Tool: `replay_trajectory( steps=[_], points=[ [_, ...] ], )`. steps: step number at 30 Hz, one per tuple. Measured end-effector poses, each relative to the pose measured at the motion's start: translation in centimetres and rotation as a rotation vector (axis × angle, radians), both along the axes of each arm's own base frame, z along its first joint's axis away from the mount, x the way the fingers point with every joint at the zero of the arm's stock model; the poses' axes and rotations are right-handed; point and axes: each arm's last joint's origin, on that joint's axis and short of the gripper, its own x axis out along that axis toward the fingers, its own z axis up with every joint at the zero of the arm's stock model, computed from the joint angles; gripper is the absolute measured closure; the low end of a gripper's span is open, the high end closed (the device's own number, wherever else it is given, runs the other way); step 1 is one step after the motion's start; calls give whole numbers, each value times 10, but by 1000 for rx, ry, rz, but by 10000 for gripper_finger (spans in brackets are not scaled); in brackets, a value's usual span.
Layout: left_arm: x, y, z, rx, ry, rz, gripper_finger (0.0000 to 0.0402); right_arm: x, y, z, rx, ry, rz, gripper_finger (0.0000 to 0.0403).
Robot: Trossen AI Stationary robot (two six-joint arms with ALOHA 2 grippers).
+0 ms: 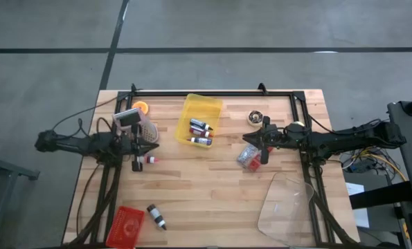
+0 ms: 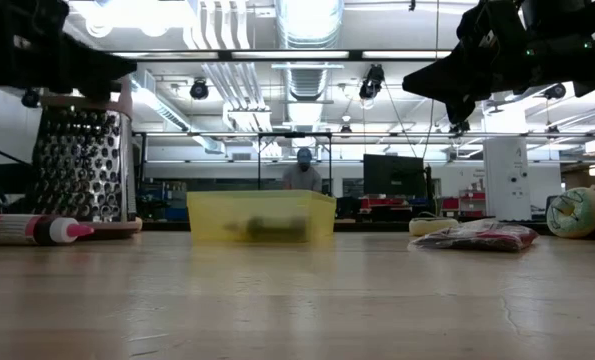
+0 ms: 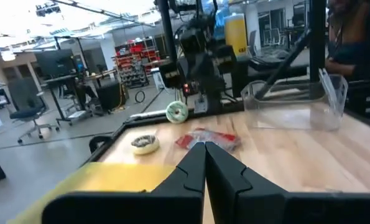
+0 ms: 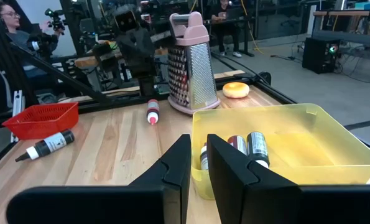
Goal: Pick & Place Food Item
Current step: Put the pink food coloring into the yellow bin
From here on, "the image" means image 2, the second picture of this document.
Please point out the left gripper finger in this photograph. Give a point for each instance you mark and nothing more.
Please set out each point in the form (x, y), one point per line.
(52, 60)

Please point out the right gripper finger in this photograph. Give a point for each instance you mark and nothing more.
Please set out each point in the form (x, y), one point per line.
(461, 110)
(457, 70)

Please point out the metal box grater pink trim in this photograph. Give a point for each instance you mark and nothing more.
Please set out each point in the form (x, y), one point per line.
(82, 165)

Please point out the pink red squeeze bottle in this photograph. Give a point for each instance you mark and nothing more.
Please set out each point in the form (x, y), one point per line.
(27, 229)

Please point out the yellow plastic bin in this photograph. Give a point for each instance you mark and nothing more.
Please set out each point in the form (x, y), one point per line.
(212, 215)

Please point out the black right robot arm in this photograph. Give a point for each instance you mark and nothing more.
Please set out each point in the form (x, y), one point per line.
(562, 60)

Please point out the white pillar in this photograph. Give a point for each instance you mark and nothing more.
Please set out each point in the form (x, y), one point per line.
(507, 175)

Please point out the red storage shelf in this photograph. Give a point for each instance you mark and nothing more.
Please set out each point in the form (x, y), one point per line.
(464, 202)

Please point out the black monitor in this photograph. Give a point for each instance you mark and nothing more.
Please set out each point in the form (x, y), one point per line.
(392, 175)

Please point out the long ceiling light bar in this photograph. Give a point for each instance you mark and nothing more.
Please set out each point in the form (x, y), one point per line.
(354, 54)

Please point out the red crate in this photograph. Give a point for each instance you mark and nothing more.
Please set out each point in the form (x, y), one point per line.
(384, 202)

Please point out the cardboard box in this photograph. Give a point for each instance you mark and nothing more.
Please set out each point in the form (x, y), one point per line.
(582, 180)

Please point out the person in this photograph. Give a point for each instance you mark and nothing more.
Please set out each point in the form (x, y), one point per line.
(302, 177)

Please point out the black hanging camera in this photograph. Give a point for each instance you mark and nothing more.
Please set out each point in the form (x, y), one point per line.
(372, 82)
(199, 90)
(29, 98)
(555, 91)

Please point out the silver ventilation duct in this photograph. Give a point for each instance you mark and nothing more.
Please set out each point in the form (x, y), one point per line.
(307, 25)

